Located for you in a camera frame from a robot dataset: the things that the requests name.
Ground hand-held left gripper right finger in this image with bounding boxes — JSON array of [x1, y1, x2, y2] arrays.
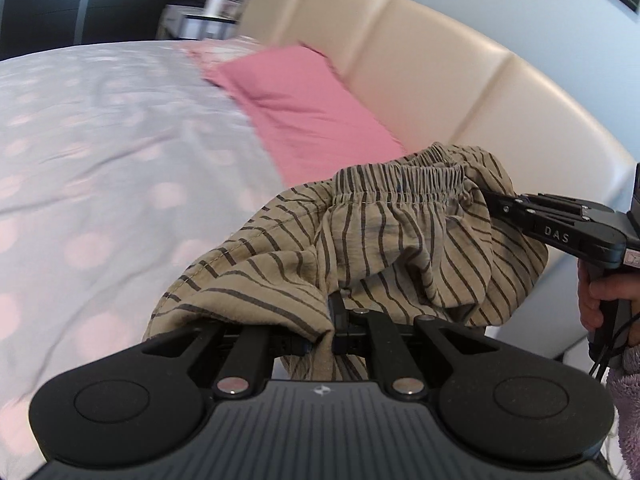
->
[[327, 292, 501, 401]]

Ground white nightstand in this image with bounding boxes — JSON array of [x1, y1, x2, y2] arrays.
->
[[159, 0, 249, 42]]

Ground person's right forearm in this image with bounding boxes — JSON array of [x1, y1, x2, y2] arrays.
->
[[606, 344, 640, 480]]

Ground black wardrobe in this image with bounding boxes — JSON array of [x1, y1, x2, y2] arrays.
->
[[0, 0, 207, 62]]

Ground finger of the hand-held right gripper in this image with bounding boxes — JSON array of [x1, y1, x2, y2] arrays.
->
[[481, 187, 592, 237], [519, 192, 615, 214]]

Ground thin black cable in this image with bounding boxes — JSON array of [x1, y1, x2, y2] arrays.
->
[[589, 310, 640, 380]]

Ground brown striped pants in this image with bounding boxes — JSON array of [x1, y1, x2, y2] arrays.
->
[[144, 142, 550, 382]]

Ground polka dot bed sheet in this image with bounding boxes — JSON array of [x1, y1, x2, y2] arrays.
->
[[0, 37, 302, 480]]

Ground person's right hand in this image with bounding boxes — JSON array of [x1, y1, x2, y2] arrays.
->
[[576, 264, 640, 331]]

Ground plain pink pillow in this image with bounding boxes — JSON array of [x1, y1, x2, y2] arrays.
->
[[202, 44, 407, 189]]

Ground beige padded headboard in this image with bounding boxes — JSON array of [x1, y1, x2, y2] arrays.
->
[[240, 0, 640, 362]]

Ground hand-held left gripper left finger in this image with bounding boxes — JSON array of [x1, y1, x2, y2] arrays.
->
[[142, 322, 311, 397]]

